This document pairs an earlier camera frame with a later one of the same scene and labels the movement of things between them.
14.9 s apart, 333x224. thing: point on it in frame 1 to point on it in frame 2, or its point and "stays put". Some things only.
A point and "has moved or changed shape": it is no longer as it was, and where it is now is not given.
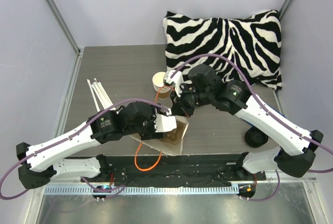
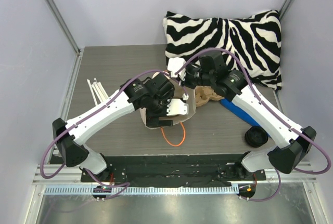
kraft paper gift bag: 172,142 has moved or changed shape
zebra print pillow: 253,42 stays put
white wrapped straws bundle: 101,94 stays put
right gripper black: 177,105 to 188,76
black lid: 255,137 stays put
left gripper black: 150,134 to 158,122
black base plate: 178,170 stays put
